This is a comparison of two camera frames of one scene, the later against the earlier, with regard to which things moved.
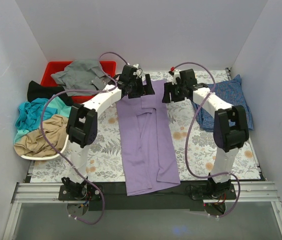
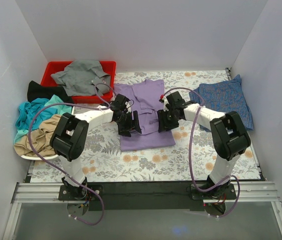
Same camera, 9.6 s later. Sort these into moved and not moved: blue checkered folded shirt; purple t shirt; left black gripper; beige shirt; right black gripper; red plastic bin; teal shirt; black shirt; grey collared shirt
Moved: right black gripper; purple t shirt; left black gripper
Not moved: beige shirt; teal shirt; red plastic bin; grey collared shirt; blue checkered folded shirt; black shirt
